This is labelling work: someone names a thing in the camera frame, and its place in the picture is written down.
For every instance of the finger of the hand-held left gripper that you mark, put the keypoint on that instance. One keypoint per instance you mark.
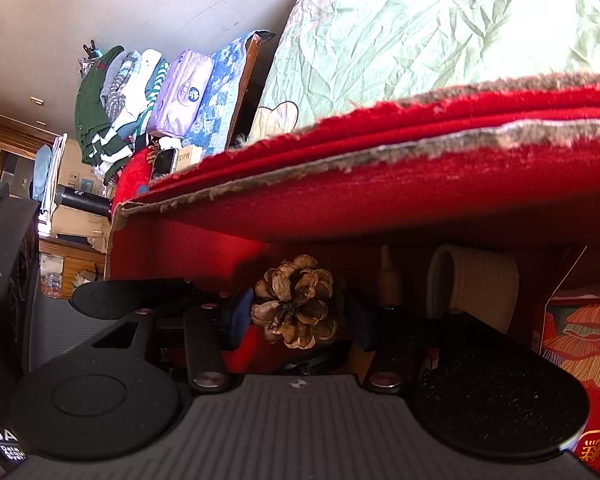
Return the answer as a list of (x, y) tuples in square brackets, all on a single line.
[(205, 294)]

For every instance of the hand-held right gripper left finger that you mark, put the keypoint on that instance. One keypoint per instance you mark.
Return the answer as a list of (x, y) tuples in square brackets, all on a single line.
[(240, 320)]

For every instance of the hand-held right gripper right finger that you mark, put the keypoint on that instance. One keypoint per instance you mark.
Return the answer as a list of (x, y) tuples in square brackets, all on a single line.
[(362, 325)]

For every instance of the large brown pine cone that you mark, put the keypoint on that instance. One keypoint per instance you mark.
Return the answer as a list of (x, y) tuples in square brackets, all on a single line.
[(295, 305)]

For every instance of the red cardboard box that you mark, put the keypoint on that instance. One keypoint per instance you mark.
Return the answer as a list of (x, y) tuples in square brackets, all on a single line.
[(380, 200)]

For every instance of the wooden low cabinet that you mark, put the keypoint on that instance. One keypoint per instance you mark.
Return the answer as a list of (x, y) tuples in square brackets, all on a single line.
[(72, 260)]

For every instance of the black flask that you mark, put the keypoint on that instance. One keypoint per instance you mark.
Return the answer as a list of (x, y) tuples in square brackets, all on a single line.
[(82, 201)]

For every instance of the light blue cloth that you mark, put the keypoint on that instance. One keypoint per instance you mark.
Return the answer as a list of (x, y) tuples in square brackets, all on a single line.
[(42, 170)]

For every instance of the red fuzzy pouch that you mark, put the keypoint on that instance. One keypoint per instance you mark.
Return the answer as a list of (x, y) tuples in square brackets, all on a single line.
[(130, 180)]

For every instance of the black smartphone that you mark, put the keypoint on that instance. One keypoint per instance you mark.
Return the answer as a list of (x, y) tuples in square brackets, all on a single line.
[(162, 162)]

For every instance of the large cardboard box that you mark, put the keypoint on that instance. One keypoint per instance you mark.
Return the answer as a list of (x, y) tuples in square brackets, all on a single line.
[(75, 160)]

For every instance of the small pine cone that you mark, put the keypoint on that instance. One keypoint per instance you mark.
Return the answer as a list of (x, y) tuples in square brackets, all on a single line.
[(152, 156)]

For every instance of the pile of folded clothes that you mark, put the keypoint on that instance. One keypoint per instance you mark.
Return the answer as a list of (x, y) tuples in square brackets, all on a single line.
[(95, 105)]

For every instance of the blue checked cloth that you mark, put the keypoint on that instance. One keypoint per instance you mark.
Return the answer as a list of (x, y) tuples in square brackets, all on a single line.
[(220, 90)]

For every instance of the purple tissue pack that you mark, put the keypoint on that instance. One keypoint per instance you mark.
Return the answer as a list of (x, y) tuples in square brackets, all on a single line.
[(180, 90)]

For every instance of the dark wooden side table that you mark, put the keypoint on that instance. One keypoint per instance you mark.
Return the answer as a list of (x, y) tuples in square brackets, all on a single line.
[(242, 90)]

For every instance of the small red printed box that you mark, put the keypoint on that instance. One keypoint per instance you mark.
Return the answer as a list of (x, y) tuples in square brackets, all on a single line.
[(585, 355)]

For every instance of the blue clip hanger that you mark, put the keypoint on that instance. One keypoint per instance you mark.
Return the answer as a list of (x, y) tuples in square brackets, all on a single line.
[(94, 52)]

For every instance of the pale printed bedsheet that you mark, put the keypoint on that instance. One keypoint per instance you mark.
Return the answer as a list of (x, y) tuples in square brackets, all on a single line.
[(430, 35)]

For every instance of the wooden door frame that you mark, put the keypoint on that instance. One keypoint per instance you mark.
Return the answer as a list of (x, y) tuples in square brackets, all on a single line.
[(5, 130)]

